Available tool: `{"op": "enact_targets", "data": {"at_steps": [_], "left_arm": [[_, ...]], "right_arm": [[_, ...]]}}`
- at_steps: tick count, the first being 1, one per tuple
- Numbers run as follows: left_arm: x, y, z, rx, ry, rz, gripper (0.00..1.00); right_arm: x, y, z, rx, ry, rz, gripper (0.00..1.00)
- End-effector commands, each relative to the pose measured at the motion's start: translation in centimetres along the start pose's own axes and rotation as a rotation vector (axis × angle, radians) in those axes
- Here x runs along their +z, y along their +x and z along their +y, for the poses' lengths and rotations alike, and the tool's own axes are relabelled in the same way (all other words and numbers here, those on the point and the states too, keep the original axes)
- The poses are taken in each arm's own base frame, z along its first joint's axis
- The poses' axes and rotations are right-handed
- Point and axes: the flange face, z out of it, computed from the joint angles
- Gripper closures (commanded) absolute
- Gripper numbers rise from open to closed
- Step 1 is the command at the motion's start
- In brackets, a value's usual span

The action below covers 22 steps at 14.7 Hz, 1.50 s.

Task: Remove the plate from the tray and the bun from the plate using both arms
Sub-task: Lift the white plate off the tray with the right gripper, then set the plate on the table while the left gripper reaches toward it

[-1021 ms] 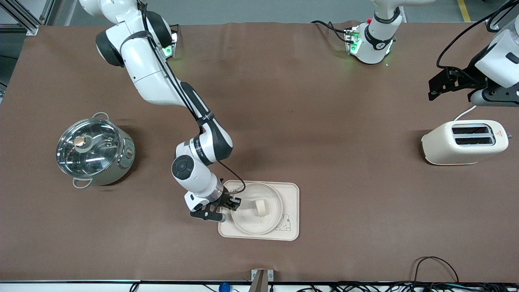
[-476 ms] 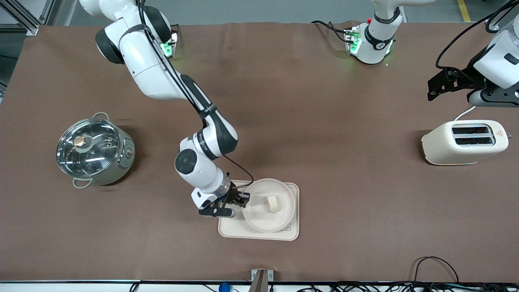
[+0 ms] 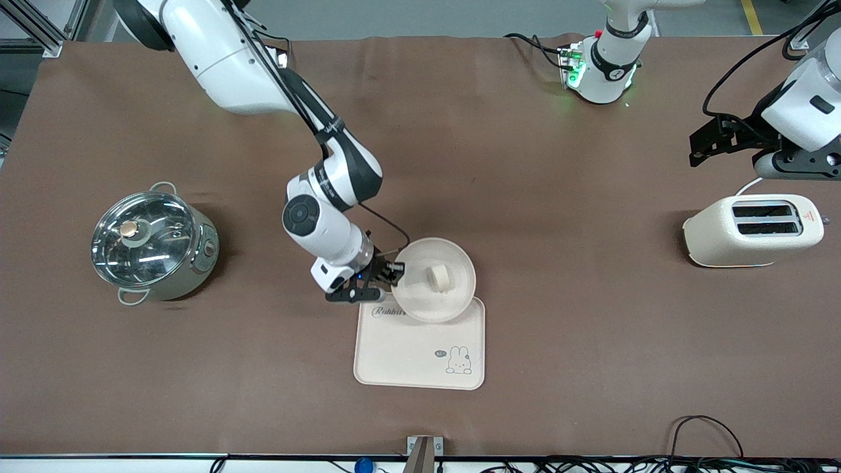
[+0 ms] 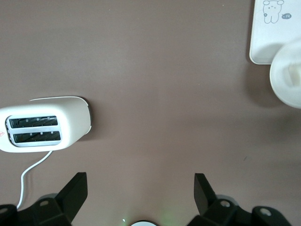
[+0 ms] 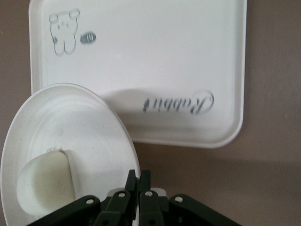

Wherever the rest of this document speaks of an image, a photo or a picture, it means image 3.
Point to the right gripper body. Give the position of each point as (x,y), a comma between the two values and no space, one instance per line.
(376,263)

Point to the round cream plate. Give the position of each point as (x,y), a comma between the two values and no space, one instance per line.
(420,295)

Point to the small pale bun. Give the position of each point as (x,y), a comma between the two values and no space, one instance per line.
(439,278)

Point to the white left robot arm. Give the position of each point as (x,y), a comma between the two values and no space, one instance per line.
(798,105)

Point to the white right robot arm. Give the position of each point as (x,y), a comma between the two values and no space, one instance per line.
(230,59)

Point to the cream rabbit print tray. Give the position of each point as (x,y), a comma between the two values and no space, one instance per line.
(407,355)

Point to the cream two-slot toaster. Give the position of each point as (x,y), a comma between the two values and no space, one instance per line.
(723,240)

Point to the pale green electric pot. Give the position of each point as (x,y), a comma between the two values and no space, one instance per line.
(197,269)

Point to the brown table mat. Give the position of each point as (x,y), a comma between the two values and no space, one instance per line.
(525,197)

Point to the blue round knob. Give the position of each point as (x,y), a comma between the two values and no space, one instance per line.
(363,466)

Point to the glass pot lid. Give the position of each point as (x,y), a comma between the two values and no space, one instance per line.
(141,240)

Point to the small metal corner bracket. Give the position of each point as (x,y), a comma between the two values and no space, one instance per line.
(797,41)

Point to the grey metal camera bracket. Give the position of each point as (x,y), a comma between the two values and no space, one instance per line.
(424,453)

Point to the aluminium frame profile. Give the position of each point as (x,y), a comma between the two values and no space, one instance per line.
(46,39)

